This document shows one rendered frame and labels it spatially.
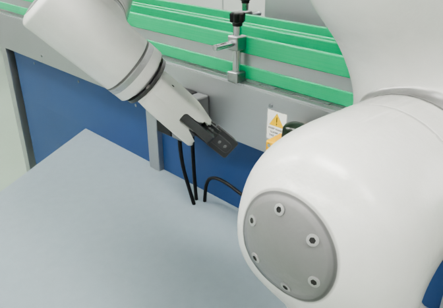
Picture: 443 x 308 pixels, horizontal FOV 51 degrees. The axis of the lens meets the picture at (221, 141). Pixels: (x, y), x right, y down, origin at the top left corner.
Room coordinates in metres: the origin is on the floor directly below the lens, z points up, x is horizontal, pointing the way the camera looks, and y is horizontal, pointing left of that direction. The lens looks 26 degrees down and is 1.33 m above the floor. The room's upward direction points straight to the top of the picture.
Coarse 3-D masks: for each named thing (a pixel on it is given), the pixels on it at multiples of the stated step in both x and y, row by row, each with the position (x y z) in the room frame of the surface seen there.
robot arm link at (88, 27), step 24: (48, 0) 0.53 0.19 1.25; (72, 0) 0.54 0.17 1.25; (96, 0) 0.57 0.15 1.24; (24, 24) 0.54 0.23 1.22; (48, 24) 0.53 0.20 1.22; (72, 24) 0.54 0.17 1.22; (96, 24) 0.55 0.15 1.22; (120, 24) 0.57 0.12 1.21; (72, 48) 0.54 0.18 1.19; (96, 48) 0.54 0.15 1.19; (120, 48) 0.55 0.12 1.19; (144, 48) 0.58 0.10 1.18; (96, 72) 0.55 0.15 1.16; (120, 72) 0.55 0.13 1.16
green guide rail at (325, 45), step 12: (144, 12) 1.19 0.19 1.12; (156, 12) 1.15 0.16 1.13; (168, 12) 1.12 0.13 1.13; (204, 24) 1.04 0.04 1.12; (216, 24) 1.01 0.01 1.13; (228, 24) 0.99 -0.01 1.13; (252, 36) 0.94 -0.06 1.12; (264, 36) 0.92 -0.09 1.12; (276, 36) 0.90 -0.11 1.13; (288, 36) 0.88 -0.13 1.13; (300, 36) 0.86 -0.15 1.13; (312, 48) 0.84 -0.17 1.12; (324, 48) 0.82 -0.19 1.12; (336, 48) 0.81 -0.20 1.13
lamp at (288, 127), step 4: (288, 124) 0.71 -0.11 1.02; (292, 124) 0.70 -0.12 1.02; (296, 124) 0.70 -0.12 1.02; (300, 124) 0.70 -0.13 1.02; (304, 124) 0.71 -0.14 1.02; (284, 128) 0.70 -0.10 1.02; (288, 128) 0.69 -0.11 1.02; (292, 128) 0.69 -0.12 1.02; (296, 128) 0.69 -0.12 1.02; (284, 132) 0.70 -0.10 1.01; (288, 132) 0.69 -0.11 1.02
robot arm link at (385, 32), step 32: (320, 0) 0.31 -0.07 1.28; (352, 0) 0.30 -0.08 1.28; (384, 0) 0.29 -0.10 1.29; (416, 0) 0.29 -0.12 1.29; (352, 32) 0.32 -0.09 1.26; (384, 32) 0.31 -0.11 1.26; (416, 32) 0.30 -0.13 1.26; (352, 64) 0.35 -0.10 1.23; (384, 64) 0.32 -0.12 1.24; (416, 64) 0.31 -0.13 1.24; (416, 96) 0.30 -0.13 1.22
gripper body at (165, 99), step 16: (160, 64) 0.60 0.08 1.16; (160, 80) 0.57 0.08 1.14; (176, 80) 0.63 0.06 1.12; (144, 96) 0.56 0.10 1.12; (160, 96) 0.56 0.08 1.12; (176, 96) 0.57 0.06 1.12; (192, 96) 0.62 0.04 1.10; (160, 112) 0.56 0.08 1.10; (176, 112) 0.56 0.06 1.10; (192, 112) 0.57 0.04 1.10; (176, 128) 0.56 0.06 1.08
